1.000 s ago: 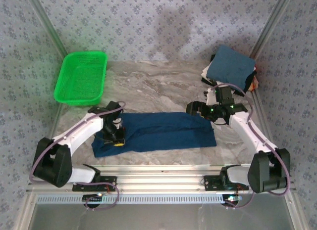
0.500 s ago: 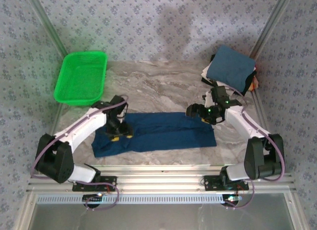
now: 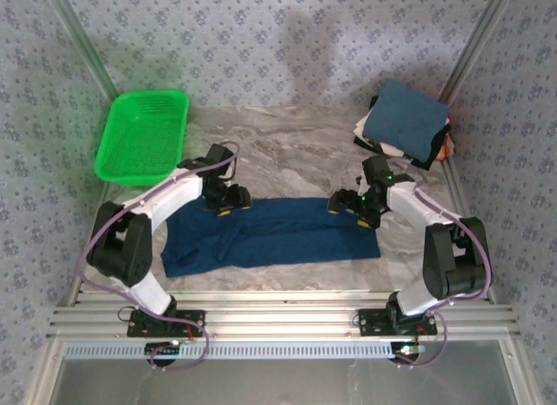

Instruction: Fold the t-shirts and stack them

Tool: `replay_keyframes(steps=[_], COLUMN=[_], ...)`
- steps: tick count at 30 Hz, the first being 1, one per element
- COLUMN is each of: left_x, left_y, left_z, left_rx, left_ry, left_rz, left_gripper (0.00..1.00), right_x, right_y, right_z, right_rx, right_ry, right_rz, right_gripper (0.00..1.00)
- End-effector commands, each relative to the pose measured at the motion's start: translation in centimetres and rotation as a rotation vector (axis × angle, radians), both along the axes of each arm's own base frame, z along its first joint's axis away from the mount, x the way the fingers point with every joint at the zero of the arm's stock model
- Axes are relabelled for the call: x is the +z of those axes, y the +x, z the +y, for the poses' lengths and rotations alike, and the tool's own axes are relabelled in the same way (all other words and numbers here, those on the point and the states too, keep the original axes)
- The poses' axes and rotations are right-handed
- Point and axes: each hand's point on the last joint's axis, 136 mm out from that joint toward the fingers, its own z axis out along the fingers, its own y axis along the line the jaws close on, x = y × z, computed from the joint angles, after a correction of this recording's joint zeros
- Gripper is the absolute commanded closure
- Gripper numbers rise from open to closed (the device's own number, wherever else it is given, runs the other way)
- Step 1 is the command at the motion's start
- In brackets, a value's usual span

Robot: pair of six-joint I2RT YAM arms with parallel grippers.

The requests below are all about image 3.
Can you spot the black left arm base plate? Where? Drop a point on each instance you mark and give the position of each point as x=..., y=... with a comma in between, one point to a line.
x=139, y=328

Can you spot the grey metal panel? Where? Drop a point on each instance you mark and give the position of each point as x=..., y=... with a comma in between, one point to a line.
x=283, y=383

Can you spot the folded white t-shirt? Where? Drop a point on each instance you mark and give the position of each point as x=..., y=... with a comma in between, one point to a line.
x=393, y=150

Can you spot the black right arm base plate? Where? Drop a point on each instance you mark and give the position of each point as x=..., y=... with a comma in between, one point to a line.
x=370, y=324

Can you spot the folded red orange t-shirt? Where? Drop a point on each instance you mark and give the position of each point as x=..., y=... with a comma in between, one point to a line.
x=448, y=150

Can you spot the folded steel blue t-shirt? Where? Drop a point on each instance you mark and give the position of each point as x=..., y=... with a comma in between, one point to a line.
x=404, y=117

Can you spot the dark blue printed t-shirt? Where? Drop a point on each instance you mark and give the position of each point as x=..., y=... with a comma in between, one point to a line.
x=283, y=244

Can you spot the aluminium mounting rail frame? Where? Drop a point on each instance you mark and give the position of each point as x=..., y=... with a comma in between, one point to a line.
x=283, y=318

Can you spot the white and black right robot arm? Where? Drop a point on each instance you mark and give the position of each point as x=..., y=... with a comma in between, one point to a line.
x=413, y=200

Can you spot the aluminium side rail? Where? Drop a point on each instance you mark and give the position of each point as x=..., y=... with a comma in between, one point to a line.
x=455, y=187
x=77, y=298

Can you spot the green plastic mesh basket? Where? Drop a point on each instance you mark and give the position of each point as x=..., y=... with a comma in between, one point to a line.
x=139, y=135

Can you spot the folded black t-shirt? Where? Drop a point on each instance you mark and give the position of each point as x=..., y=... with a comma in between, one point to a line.
x=435, y=149

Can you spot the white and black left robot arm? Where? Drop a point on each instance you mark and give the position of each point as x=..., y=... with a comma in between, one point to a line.
x=169, y=196

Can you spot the black controller board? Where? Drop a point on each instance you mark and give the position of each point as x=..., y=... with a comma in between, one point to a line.
x=407, y=349
x=161, y=347

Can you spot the aluminium frame post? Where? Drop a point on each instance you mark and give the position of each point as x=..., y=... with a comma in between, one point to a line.
x=477, y=39
x=90, y=48

